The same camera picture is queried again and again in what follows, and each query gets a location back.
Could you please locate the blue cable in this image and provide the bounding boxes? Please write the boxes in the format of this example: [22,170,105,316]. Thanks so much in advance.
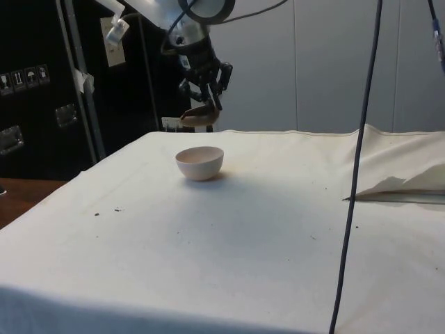
[426,0,445,76]

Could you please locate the black cabinet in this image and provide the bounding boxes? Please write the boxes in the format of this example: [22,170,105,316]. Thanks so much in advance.
[0,0,213,182]

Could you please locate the grey metal post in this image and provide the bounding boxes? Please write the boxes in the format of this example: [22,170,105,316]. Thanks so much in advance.
[54,0,107,164]

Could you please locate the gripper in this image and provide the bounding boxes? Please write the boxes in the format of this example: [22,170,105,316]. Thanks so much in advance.
[172,33,234,111]

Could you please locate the white printed bracket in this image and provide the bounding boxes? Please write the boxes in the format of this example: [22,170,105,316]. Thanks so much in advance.
[94,0,127,21]

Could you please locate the white bowl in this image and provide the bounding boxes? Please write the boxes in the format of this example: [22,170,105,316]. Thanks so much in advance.
[175,145,225,182]

